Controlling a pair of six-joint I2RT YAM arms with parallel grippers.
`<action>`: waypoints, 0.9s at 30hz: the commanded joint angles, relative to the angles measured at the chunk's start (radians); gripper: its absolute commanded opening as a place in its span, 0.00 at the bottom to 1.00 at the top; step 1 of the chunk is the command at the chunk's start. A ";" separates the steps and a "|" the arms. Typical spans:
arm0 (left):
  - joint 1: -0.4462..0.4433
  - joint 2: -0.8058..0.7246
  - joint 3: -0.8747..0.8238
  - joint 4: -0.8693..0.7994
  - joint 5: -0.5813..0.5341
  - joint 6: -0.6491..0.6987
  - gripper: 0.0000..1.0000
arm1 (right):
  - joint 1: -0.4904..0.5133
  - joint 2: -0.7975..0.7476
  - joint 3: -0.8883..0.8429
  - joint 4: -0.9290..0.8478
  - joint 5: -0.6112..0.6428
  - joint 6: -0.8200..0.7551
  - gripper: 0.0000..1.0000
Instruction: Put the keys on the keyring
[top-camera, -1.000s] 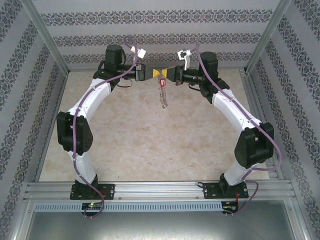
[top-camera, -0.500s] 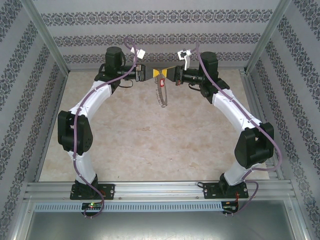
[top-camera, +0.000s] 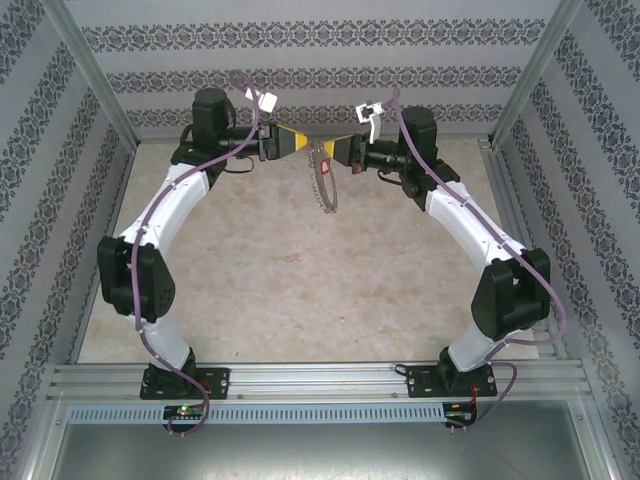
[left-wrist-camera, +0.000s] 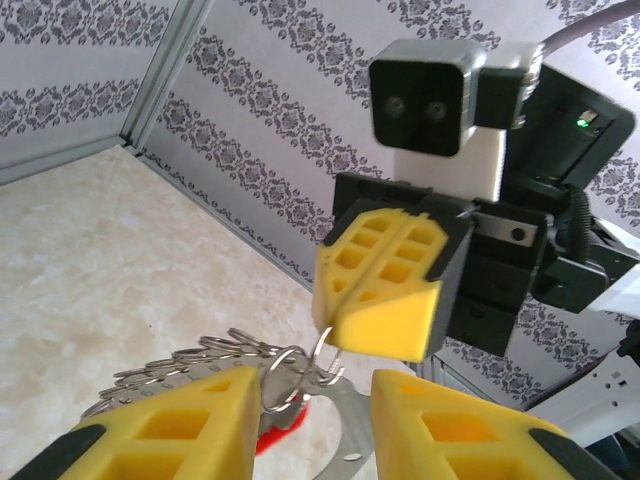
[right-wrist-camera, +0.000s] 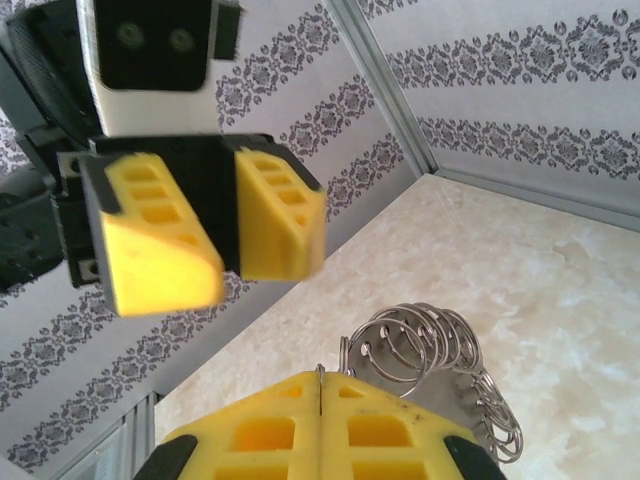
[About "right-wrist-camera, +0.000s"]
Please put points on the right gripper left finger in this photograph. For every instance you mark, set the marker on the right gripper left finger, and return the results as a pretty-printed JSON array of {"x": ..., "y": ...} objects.
[{"x": 250, "y": 440}]

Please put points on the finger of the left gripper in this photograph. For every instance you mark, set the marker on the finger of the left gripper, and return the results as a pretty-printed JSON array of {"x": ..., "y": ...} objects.
[
  {"x": 270, "y": 240},
  {"x": 155, "y": 270}
]

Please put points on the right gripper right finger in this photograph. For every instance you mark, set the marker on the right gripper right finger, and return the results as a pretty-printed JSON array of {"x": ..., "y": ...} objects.
[{"x": 400, "y": 445}]

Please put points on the metal plate with key rings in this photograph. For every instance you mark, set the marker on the metal plate with key rings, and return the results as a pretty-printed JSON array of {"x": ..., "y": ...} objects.
[{"x": 440, "y": 400}]

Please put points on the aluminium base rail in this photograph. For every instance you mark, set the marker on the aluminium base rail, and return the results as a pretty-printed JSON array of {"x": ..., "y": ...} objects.
[{"x": 125, "y": 440}]

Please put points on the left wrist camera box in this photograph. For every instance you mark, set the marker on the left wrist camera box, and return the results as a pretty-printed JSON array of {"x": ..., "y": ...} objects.
[{"x": 150, "y": 50}]

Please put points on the aluminium frame post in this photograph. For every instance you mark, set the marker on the aluminium frame post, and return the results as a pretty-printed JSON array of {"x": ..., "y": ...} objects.
[{"x": 380, "y": 85}]

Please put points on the aluminium back frame rail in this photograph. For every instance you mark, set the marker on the aluminium back frame rail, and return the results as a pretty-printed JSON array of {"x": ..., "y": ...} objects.
[{"x": 550, "y": 192}]

